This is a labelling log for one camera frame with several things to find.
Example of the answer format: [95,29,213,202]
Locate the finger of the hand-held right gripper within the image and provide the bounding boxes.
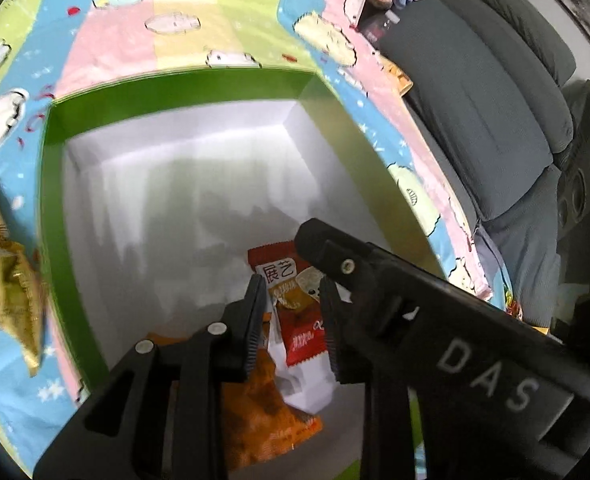
[294,218,402,307]

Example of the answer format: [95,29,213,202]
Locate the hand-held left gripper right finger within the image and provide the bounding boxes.
[317,276,420,480]

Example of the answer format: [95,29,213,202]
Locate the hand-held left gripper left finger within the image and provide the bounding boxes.
[34,274,268,480]

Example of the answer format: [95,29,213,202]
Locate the red snack packet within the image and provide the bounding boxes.
[247,241,341,367]

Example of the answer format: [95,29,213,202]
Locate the orange snack packet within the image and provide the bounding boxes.
[147,312,323,471]

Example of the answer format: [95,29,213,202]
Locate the green cardboard box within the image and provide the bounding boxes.
[39,71,448,480]

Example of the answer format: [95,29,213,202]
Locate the small red yellow packet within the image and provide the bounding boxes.
[502,282,526,322]

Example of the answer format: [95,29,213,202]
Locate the yellow snack packet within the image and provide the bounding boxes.
[377,52,414,96]

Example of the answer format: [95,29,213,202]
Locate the grey sofa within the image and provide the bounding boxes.
[375,0,576,333]

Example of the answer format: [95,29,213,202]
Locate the dark bottle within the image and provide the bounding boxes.
[362,10,402,44]

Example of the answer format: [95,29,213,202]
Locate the golden snack packet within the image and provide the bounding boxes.
[0,180,46,378]

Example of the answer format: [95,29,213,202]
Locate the printed blanket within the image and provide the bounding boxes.
[0,0,494,480]

